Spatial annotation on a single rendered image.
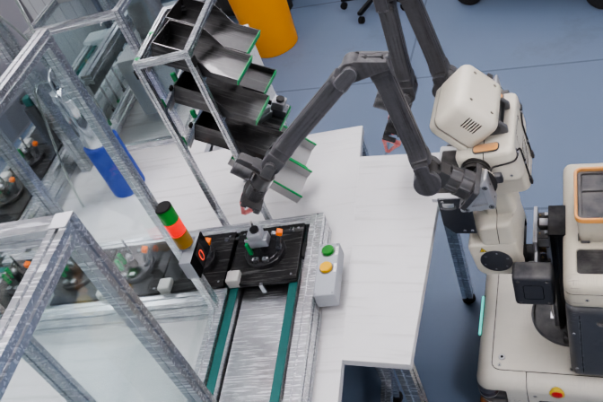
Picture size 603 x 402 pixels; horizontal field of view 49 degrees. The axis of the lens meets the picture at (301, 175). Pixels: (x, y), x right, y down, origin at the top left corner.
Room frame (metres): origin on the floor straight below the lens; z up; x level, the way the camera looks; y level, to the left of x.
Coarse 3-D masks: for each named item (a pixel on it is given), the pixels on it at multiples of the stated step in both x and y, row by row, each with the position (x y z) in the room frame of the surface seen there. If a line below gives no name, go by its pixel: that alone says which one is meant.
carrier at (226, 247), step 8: (232, 232) 1.79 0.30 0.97; (216, 240) 1.79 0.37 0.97; (232, 240) 1.75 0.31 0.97; (216, 248) 1.75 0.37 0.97; (224, 248) 1.73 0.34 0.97; (232, 248) 1.72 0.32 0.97; (208, 256) 1.70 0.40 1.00; (216, 256) 1.71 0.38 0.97; (224, 256) 1.70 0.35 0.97; (232, 256) 1.70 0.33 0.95; (208, 264) 1.67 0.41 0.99; (216, 264) 1.67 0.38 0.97; (224, 264) 1.66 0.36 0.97; (208, 272) 1.65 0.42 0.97; (216, 272) 1.64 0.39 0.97; (224, 272) 1.62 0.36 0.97; (208, 280) 1.62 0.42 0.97; (216, 280) 1.60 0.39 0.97; (224, 280) 1.59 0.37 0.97; (216, 288) 1.58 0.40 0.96
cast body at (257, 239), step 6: (252, 228) 1.63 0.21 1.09; (258, 228) 1.63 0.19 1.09; (252, 234) 1.61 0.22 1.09; (258, 234) 1.60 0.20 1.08; (264, 234) 1.62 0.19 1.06; (246, 240) 1.64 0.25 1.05; (252, 240) 1.61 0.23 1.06; (258, 240) 1.60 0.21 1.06; (264, 240) 1.60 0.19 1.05; (252, 246) 1.62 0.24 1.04; (258, 246) 1.61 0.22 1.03; (264, 246) 1.60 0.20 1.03
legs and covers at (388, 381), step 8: (344, 368) 1.22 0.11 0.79; (376, 368) 1.53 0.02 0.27; (384, 368) 1.52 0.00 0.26; (384, 376) 1.53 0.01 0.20; (392, 376) 1.54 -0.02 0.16; (384, 384) 1.51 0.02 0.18; (392, 384) 1.51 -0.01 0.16; (384, 392) 1.47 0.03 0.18; (392, 392) 1.48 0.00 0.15; (400, 392) 1.55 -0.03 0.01; (384, 400) 1.44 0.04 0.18; (392, 400) 1.45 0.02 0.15; (400, 400) 1.52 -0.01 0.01
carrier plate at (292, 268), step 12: (264, 228) 1.75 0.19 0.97; (276, 228) 1.72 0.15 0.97; (288, 228) 1.70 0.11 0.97; (300, 228) 1.68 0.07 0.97; (240, 240) 1.74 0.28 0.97; (288, 240) 1.64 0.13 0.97; (300, 240) 1.62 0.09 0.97; (240, 252) 1.68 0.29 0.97; (288, 252) 1.59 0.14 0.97; (300, 252) 1.57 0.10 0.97; (240, 264) 1.63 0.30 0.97; (288, 264) 1.54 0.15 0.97; (300, 264) 1.54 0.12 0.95; (252, 276) 1.55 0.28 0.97; (264, 276) 1.53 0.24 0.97; (276, 276) 1.51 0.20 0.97; (288, 276) 1.49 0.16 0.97
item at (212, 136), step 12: (204, 120) 1.98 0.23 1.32; (228, 120) 1.99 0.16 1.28; (204, 132) 1.90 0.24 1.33; (216, 132) 1.87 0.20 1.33; (240, 132) 1.94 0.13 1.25; (252, 132) 1.93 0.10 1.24; (264, 132) 1.93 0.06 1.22; (276, 132) 1.91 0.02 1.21; (216, 144) 1.88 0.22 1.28; (240, 144) 1.84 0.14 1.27; (252, 144) 1.87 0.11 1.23; (264, 144) 1.87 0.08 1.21; (252, 156) 1.82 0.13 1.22; (264, 156) 1.80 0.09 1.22
